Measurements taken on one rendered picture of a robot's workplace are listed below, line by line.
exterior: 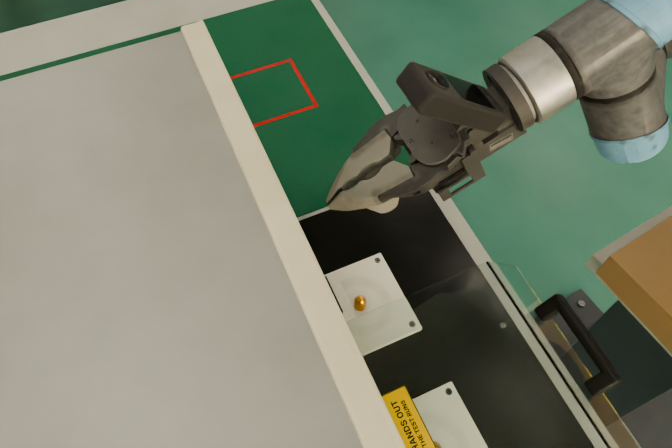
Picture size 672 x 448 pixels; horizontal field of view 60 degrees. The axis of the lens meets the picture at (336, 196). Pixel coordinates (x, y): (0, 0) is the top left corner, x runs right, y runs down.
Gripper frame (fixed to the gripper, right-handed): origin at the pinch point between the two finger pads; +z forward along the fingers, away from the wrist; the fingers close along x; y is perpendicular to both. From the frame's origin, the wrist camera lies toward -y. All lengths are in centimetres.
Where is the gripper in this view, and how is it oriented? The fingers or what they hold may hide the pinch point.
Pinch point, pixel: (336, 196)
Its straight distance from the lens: 57.9
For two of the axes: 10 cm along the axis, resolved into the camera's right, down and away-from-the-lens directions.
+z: -8.3, 5.4, 1.5
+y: 3.9, 3.6, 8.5
